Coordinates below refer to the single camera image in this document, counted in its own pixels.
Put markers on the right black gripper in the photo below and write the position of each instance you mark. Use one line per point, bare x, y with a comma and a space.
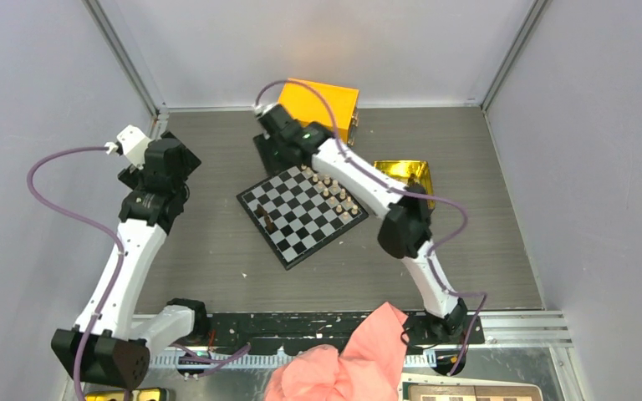
264, 144

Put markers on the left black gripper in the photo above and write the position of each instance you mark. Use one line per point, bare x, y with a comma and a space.
135, 177

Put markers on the black white chess board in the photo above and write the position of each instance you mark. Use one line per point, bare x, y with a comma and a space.
309, 210

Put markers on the dark chess piece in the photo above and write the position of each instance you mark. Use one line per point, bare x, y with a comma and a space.
269, 223
260, 212

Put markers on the gold tin tray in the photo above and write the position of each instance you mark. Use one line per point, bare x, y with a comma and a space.
408, 172

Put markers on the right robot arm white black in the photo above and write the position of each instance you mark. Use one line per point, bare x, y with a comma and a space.
405, 231

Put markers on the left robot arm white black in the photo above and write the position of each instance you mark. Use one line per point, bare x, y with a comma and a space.
103, 346

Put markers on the wooden chess board box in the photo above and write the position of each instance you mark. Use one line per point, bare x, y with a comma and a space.
418, 392

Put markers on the gold tin at bottom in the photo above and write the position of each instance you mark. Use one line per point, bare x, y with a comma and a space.
143, 394

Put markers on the pink cloth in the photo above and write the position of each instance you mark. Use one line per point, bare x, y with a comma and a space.
368, 368

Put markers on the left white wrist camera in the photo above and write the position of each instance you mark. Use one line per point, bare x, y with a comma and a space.
132, 143

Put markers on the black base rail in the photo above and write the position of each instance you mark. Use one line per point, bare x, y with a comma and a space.
295, 332

